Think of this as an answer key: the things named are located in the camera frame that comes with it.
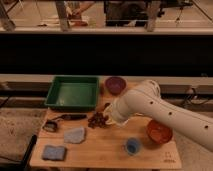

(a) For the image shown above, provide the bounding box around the dark grape bunch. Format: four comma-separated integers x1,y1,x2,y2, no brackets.
88,112,106,129

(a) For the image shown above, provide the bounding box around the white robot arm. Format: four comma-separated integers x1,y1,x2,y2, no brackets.
104,80,213,152

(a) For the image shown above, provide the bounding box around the blue plastic cup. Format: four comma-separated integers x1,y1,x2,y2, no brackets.
125,137,141,155

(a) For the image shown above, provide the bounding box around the purple bowl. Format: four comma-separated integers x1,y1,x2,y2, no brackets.
105,77,126,95

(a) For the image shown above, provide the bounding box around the light grey cloth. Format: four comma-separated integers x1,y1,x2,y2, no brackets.
64,127,86,144

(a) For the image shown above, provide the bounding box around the green plastic tray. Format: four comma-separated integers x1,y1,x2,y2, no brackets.
45,76,99,111

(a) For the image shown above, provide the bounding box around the wooden board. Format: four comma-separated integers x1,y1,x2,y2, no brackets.
29,82,183,170

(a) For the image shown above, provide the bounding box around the red heart-shaped bowl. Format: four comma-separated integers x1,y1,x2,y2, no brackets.
146,120,173,145

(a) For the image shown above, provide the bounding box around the small black clip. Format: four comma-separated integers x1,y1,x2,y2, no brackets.
43,121,58,132

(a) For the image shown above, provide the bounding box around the blue sponge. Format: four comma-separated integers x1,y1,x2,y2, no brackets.
42,145,67,161

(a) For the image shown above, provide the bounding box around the black handled knife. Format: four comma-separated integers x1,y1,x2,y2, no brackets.
52,114,87,121

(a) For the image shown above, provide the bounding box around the black cable bar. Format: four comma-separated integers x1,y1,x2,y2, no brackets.
21,135,37,171

